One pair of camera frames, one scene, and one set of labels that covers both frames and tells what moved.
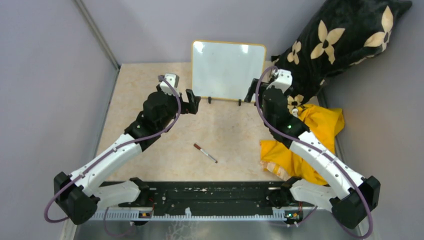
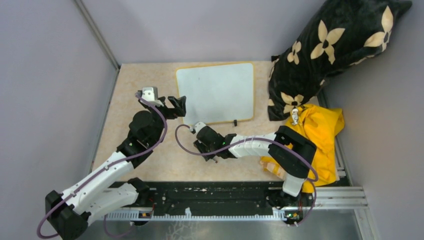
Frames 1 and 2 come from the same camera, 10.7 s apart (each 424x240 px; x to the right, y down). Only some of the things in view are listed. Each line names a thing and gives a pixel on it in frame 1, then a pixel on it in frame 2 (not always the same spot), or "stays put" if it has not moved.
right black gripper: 252,90 → 200,146
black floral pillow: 342,32 stays put
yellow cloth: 324,124 stays put
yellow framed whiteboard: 225,70 → 217,92
